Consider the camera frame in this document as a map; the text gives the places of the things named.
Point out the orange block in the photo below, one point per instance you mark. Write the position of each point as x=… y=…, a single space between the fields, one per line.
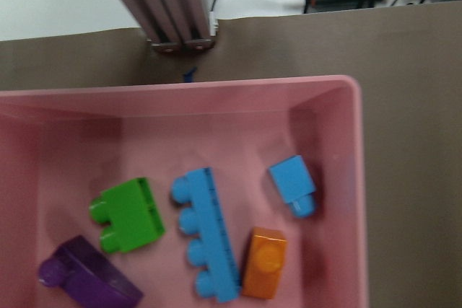
x=264 y=263

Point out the long blue block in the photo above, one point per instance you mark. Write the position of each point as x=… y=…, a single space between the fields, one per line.
x=210 y=250

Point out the small blue block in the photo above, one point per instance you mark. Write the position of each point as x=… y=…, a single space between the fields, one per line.
x=295 y=185

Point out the pink plastic box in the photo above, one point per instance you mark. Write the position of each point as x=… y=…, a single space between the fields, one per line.
x=60 y=148

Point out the green block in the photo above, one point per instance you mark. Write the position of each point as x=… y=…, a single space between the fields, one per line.
x=129 y=215

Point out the purple block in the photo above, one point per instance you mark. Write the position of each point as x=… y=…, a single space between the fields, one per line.
x=87 y=276

